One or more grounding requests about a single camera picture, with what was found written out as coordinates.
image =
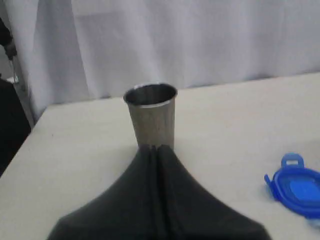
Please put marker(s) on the white backdrop curtain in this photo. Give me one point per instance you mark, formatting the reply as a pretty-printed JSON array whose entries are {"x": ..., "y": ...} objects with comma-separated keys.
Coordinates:
[{"x": 79, "y": 50}]

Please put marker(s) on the blue container lid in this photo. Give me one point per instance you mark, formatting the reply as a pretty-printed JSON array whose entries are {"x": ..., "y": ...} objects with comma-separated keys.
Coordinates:
[{"x": 296, "y": 186}]

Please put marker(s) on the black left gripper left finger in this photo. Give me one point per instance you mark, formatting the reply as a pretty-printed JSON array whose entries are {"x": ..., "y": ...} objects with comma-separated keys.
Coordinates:
[{"x": 128, "y": 210}]

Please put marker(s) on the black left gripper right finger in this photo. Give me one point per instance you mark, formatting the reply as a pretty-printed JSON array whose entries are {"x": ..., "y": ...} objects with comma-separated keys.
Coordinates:
[{"x": 192, "y": 213}]

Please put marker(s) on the stainless steel cup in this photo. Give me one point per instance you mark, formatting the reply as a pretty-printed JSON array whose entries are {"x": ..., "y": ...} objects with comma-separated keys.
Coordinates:
[{"x": 152, "y": 111}]

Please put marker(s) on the dark object at left edge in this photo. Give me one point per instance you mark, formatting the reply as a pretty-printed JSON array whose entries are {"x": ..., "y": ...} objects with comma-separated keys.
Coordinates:
[{"x": 14, "y": 125}]

